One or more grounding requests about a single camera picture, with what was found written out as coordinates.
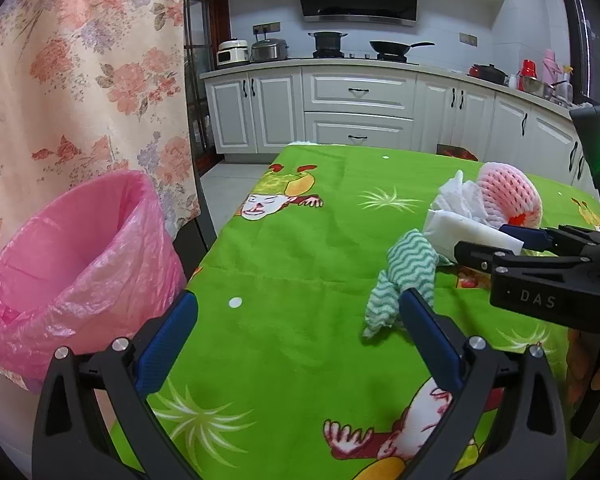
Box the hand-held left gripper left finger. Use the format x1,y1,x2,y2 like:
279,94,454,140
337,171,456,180
32,290,201,480

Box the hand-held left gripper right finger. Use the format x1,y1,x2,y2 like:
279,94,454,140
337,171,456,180
399,287,568,480

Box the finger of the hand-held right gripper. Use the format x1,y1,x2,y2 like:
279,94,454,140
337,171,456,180
455,241,593,273
499,225,600,253

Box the white paper tissue pack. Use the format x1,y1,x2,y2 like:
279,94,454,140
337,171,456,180
422,209,525,265

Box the pink foam net orange end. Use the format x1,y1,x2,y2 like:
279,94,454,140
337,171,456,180
476,161,543,229

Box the white tissue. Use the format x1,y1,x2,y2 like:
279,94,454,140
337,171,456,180
430,170,491,223

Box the green white wavy cloth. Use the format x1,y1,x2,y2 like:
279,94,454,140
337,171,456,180
362,228,440,345

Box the pink trash bag bin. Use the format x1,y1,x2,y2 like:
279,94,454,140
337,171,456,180
0,170,188,393

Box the black chair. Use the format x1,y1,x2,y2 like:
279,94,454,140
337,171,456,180
172,217,218,281

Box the dark red patterned object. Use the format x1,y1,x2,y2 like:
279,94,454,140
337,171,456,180
436,144,480,162

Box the steel bowl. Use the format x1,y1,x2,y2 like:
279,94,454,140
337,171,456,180
517,76,556,100

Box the green cartoon tablecloth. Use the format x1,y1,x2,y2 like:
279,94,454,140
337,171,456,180
105,142,600,480

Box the clear spray bottle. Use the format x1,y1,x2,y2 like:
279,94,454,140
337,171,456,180
560,65,576,103

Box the red black clay pot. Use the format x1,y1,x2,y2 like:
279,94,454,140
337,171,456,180
468,63,508,86

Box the white lower cabinets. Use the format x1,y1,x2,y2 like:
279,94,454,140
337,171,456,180
205,67,598,196

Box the black frying pan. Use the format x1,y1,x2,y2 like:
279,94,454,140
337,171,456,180
369,40,436,58

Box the dark window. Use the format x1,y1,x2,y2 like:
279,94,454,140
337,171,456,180
555,0,600,106

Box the gas stove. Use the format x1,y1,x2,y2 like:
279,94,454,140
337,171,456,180
312,52,421,65

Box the black cooking pot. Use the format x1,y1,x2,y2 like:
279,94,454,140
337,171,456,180
308,31,348,58

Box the white rice cooker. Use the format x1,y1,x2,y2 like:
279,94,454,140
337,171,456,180
216,38,251,67

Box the floral curtain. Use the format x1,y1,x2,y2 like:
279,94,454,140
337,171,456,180
0,0,201,281

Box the silver rice cooker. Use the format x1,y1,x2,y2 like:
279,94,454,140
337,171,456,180
250,37,289,63

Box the wooden glass door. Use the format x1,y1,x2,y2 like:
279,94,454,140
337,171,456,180
182,0,231,176

